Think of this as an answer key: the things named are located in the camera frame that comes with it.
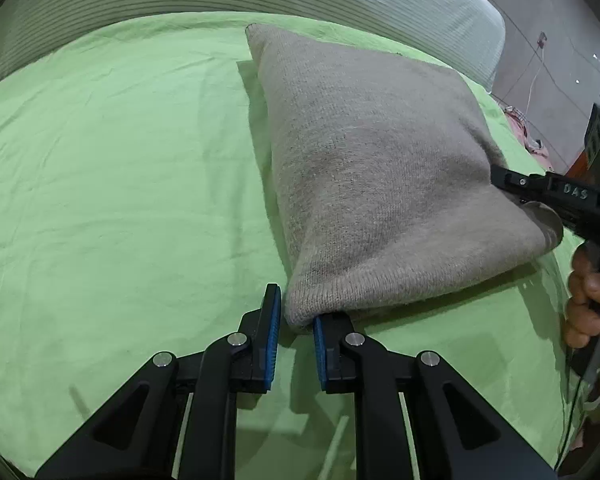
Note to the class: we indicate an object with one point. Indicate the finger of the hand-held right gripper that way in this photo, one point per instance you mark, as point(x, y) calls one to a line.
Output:
point(522, 185)

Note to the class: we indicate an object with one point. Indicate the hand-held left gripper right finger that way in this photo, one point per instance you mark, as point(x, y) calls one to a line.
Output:
point(319, 350)

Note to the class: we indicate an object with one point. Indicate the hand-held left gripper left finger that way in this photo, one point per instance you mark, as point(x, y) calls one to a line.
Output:
point(274, 330)

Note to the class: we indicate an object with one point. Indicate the beige patterned knit sweater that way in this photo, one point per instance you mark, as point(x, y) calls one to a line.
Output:
point(380, 160)

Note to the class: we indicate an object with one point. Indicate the person's right hand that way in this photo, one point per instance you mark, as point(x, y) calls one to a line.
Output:
point(577, 300)

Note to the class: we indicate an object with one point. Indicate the pink cloth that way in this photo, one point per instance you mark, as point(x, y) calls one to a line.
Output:
point(535, 147)

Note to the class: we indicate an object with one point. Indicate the light green bedsheet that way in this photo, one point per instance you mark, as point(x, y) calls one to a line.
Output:
point(105, 185)

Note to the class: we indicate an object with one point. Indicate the red wall plug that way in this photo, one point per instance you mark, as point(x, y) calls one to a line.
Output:
point(542, 40)

